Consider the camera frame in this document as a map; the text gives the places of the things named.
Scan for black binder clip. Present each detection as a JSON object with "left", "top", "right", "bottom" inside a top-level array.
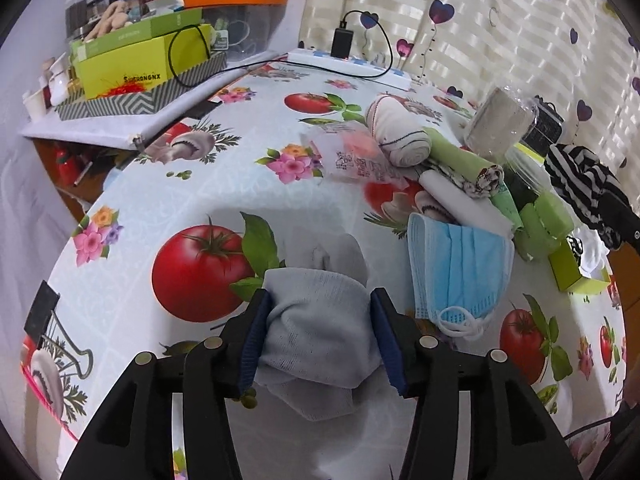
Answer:
[{"left": 24, "top": 281, "right": 60, "bottom": 346}]

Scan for black power adapter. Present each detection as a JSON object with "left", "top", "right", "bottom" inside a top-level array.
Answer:
[{"left": 330, "top": 21, "right": 354, "bottom": 60}]

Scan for small grey space heater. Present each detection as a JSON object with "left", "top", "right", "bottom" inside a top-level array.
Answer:
[{"left": 522, "top": 96, "right": 564, "bottom": 158}]

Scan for fruit pattern tablecloth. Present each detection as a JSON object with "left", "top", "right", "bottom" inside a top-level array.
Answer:
[{"left": 24, "top": 63, "right": 627, "bottom": 471}]

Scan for green lid plastic jar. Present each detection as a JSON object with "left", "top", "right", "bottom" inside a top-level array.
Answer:
[{"left": 514, "top": 191, "right": 575, "bottom": 261}]

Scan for blue surgical face mask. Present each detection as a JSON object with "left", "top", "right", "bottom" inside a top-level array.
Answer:
[{"left": 407, "top": 214, "right": 514, "bottom": 340}]

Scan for clear jar dark contents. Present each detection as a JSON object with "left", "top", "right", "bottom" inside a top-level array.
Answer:
[{"left": 502, "top": 146, "right": 552, "bottom": 210}]

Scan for orange lid storage bin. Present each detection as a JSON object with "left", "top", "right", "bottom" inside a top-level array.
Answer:
[{"left": 182, "top": 0, "right": 288, "bottom": 61}]

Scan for white power strip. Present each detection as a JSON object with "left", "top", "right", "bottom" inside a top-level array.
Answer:
[{"left": 286, "top": 48, "right": 412, "bottom": 91}]

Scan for black white striped cloth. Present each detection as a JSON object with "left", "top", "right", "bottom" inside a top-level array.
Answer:
[{"left": 544, "top": 143, "right": 633, "bottom": 250}]

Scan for zigzag pattern tray box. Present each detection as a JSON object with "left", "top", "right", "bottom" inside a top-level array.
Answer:
[{"left": 53, "top": 49, "right": 229, "bottom": 123}]

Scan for green flat box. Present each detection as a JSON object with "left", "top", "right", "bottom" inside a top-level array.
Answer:
[{"left": 70, "top": 8, "right": 202, "bottom": 62}]

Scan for clear packet orange earplugs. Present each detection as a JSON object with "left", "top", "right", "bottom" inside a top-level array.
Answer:
[{"left": 302, "top": 122, "right": 408, "bottom": 190}]

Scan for white bandage cloth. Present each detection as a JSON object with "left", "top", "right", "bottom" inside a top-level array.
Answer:
[{"left": 366, "top": 94, "right": 432, "bottom": 168}]

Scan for black cable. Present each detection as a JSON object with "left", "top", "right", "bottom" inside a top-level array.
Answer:
[{"left": 167, "top": 8, "right": 395, "bottom": 90}]

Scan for lime green shallow box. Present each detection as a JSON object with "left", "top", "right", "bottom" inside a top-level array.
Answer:
[{"left": 508, "top": 142, "right": 612, "bottom": 295}]

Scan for white towel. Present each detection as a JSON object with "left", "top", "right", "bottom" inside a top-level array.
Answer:
[{"left": 419, "top": 170, "right": 514, "bottom": 240}]

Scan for tall clear plastic bottle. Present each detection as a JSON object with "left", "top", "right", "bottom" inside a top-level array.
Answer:
[{"left": 463, "top": 84, "right": 538, "bottom": 162}]

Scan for yellow green cardboard box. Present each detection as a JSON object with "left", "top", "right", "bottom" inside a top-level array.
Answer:
[{"left": 75, "top": 24, "right": 214, "bottom": 100}]

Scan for grey sock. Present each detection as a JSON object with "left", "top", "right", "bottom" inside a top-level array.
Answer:
[{"left": 256, "top": 229, "right": 382, "bottom": 422}]

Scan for cream heart pattern curtain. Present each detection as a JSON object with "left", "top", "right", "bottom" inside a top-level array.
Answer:
[{"left": 300, "top": 0, "right": 639, "bottom": 186}]

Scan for green floral cloth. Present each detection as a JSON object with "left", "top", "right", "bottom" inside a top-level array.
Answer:
[{"left": 423, "top": 128, "right": 504, "bottom": 198}]

